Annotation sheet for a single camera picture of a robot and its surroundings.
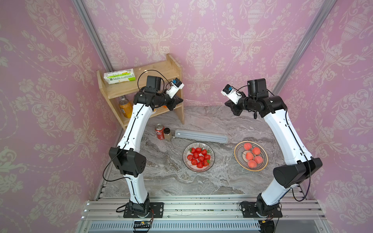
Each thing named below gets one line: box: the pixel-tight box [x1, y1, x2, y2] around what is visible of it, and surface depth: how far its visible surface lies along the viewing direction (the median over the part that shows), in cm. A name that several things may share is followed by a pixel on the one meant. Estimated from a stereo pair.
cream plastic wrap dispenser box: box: [174, 129, 229, 144], surface depth 103 cm
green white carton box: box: [103, 67, 137, 85], surface depth 73 cm
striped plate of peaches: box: [234, 140, 269, 172], surface depth 93 cm
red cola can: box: [154, 123, 166, 141], surface depth 97 cm
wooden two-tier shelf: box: [96, 54, 185, 131], surface depth 70 cm
